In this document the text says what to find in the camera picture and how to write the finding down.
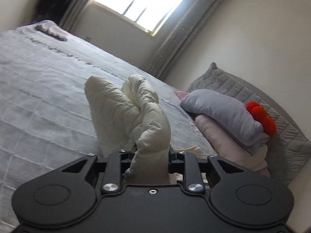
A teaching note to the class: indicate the orange plush toy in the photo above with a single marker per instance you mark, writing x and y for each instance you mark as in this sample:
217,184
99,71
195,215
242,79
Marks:
261,116

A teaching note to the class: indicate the small pink cushion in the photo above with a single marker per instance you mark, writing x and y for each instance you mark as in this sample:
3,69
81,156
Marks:
181,94

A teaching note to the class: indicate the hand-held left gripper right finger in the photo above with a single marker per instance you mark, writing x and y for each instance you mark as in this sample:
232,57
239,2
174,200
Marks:
171,161

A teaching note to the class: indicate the purple frilled cloth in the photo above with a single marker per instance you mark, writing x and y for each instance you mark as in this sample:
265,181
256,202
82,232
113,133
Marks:
51,32

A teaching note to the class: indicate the window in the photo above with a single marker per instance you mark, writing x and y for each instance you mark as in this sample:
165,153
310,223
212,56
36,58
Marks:
143,2

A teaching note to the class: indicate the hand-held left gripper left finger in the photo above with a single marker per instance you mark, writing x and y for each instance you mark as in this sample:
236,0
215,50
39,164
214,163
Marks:
126,159

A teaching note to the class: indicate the cream quilted blanket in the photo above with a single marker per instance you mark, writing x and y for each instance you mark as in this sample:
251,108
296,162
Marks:
121,111

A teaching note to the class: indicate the grey patterned curtain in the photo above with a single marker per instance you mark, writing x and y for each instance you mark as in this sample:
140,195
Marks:
184,34
77,7

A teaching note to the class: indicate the grey quilted pillow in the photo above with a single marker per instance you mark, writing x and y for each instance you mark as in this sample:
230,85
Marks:
286,148

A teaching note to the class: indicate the grey padded headboard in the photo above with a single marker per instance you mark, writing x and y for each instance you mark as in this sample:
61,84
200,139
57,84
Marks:
274,102

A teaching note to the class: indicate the pink pillow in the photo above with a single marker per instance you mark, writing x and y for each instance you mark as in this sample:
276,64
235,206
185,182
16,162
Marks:
218,140

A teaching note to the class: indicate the grey checked bed cover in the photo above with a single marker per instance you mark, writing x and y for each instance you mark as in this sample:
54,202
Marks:
48,85

